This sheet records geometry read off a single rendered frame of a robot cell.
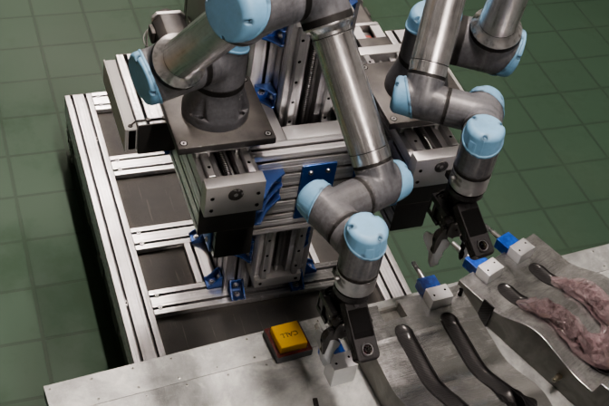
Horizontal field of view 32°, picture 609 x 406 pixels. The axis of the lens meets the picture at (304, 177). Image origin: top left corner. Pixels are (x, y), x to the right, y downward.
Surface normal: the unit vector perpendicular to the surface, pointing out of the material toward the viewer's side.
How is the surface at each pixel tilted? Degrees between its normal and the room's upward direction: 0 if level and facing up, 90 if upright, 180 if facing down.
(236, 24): 83
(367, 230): 0
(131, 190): 0
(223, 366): 0
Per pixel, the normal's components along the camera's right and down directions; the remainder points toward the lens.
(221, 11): -0.71, 0.32
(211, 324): 0.14, -0.72
